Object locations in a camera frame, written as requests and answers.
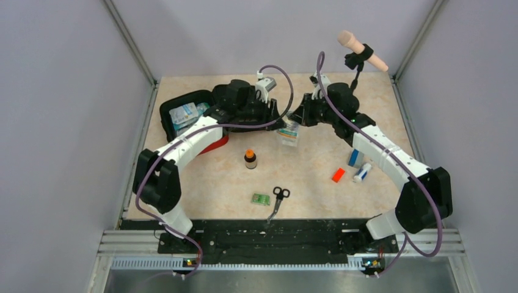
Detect black handled scissors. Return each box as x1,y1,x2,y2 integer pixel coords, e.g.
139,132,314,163
267,186,291,224

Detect small teal pad packet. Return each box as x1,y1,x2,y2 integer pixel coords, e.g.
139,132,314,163
196,103,211,117

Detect red black medicine kit case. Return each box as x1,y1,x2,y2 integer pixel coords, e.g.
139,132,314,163
159,79,279,142

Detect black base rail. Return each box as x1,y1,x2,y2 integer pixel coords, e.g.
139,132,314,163
120,219,399,265

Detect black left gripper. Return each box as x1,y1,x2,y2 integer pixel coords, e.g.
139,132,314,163
237,93,286,131

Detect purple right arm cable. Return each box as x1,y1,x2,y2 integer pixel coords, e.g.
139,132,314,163
315,51,444,278

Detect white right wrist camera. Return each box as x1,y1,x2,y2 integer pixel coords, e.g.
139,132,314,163
310,72,331,100

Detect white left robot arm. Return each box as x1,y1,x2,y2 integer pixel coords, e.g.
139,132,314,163
133,76,285,252

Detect blue grey box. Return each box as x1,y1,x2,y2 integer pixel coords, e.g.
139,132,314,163
348,149,364,168

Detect brown bottle orange cap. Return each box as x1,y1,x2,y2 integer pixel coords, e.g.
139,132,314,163
244,149,257,169

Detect beige microphone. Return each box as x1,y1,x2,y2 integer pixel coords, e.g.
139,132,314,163
337,31,389,72

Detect green wind oil box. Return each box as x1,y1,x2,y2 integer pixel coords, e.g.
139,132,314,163
251,194,271,206

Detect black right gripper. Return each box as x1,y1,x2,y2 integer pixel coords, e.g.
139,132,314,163
289,93,338,127

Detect bandage roll packet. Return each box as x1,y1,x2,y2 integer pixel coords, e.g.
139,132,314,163
277,118,300,147

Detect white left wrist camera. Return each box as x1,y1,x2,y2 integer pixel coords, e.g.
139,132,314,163
255,71,277,103

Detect white blue tube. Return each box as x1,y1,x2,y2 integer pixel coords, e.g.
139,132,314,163
353,163,372,183

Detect blue gauze packet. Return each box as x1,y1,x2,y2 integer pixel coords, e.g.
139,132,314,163
169,103,199,130

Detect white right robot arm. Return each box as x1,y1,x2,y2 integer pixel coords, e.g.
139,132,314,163
290,81,453,251

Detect orange small box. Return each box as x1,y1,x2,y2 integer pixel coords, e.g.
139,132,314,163
331,168,346,183

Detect black microphone stand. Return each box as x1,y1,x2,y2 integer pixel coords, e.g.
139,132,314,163
345,43,374,92

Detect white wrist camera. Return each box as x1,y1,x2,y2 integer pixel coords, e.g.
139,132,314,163
310,72,331,100
255,71,277,103

